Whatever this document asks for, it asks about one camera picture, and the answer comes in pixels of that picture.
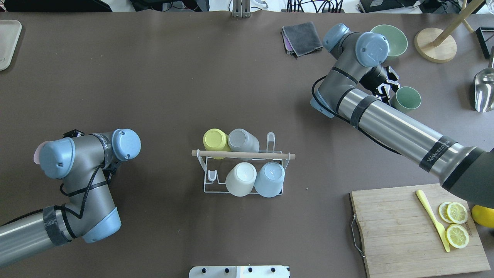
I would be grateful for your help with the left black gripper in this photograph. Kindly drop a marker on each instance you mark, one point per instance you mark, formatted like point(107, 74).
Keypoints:
point(112, 167)

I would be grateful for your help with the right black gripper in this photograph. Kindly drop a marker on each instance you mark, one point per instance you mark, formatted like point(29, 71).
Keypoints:
point(374, 79)

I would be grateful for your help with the mint green cup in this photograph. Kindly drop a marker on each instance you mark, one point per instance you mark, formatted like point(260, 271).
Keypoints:
point(406, 99)

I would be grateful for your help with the pink cup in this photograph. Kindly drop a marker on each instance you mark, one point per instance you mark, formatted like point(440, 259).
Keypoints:
point(36, 152)

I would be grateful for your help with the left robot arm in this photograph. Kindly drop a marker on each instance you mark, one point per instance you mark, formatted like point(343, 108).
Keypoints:
point(85, 165)

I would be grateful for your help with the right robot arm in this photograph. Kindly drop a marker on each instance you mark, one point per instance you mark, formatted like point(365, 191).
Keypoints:
point(466, 172)

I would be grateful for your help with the yellow cup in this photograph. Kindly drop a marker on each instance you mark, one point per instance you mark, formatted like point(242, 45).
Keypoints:
point(216, 140)

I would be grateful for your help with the light blue cup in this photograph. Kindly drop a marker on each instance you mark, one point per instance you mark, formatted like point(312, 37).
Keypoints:
point(270, 179)

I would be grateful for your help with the grey cup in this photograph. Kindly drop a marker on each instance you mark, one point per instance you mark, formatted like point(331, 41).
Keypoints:
point(242, 141)

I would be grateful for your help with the white cup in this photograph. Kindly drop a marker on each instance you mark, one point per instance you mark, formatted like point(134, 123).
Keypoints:
point(240, 180)

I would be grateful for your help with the mint green bowl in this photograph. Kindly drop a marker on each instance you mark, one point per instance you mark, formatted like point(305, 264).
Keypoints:
point(397, 41)

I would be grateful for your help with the wooden mug tree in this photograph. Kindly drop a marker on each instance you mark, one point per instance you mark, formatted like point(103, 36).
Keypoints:
point(438, 45)

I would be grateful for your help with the metal scoop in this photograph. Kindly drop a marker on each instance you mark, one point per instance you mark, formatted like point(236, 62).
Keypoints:
point(484, 86)

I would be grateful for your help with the grey cloth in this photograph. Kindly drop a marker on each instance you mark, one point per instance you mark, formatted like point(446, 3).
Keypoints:
point(301, 39)

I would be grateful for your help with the black glass rack tray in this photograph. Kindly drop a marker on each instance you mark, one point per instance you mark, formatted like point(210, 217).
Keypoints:
point(486, 41)

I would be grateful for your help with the beige tray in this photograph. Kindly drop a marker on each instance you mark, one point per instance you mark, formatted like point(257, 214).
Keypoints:
point(9, 34)

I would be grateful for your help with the lemon slice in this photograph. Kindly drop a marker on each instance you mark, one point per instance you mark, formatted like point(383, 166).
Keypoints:
point(456, 213)
point(457, 236)

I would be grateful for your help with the wooden cutting board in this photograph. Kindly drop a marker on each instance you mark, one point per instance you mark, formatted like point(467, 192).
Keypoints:
point(399, 239)

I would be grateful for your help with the yellow plastic knife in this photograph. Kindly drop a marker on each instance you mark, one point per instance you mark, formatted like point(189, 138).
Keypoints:
point(439, 226)

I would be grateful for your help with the yellow lemon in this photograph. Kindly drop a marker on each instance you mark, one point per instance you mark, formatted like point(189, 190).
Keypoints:
point(483, 216)

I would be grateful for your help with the white wire cup holder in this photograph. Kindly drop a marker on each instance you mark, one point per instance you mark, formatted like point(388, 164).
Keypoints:
point(211, 179)

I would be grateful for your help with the aluminium frame post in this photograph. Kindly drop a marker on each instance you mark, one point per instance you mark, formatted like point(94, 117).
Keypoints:
point(241, 8)

